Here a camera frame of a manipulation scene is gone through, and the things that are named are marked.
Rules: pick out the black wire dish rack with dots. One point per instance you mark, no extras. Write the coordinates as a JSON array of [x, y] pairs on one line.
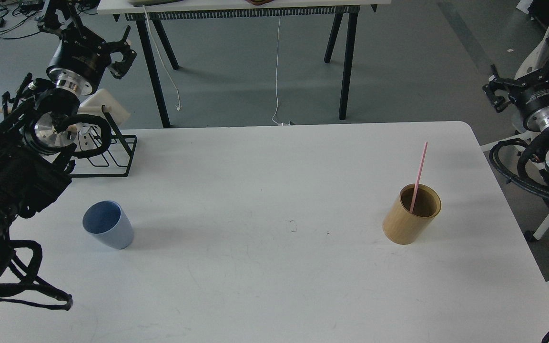
[[107, 152]]

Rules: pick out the light blue plastic cup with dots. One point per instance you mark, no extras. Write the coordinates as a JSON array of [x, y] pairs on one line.
[[108, 223]]

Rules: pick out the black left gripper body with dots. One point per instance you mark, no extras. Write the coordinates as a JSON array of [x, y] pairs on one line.
[[82, 56]]

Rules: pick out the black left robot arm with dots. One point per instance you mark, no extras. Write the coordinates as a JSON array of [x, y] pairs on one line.
[[29, 184]]

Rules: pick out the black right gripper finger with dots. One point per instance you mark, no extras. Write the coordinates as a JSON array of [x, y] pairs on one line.
[[497, 90]]

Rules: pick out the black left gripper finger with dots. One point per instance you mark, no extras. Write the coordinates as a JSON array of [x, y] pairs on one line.
[[119, 69], [121, 46]]

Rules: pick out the tan wooden cylinder holder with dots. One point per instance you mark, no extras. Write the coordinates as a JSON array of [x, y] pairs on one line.
[[406, 220]]

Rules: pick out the white container on rack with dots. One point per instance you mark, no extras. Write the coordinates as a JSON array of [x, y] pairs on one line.
[[101, 102]]

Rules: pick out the white office chair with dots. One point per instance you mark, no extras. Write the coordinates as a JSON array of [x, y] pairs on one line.
[[546, 119]]

